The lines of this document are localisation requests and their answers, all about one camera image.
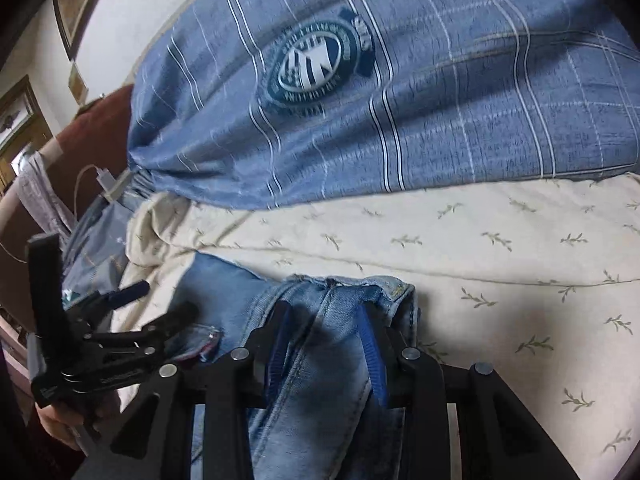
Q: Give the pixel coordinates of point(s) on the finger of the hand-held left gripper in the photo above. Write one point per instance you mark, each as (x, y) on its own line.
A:
(131, 292)
(175, 320)

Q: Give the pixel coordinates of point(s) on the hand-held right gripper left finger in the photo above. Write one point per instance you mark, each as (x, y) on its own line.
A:
(277, 357)

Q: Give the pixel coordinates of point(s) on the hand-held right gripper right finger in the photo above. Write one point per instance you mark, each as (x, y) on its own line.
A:
(374, 360)

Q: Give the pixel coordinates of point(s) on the blue denim pants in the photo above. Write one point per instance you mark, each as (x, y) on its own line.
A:
(330, 360)

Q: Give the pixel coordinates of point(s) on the person's left hand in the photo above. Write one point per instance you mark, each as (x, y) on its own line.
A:
(55, 422)

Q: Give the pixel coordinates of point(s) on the clear red plastic packet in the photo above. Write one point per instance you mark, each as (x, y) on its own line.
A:
(205, 344)

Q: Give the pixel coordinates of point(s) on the grey-blue striped bed sheet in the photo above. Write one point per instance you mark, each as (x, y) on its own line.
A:
(97, 250)

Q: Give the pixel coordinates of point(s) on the grey hanging garment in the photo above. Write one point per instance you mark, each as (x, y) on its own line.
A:
(45, 200)

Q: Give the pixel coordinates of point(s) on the cream leaf-print quilt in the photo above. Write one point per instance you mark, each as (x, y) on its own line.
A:
(500, 285)

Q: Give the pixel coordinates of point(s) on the wooden framed door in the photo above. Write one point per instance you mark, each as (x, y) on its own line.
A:
(20, 130)

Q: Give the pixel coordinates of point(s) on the blue plaid duvet with emblem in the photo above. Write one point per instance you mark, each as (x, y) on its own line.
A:
(400, 85)

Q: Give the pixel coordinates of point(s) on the small framed wall picture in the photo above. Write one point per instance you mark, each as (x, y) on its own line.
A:
(77, 80)

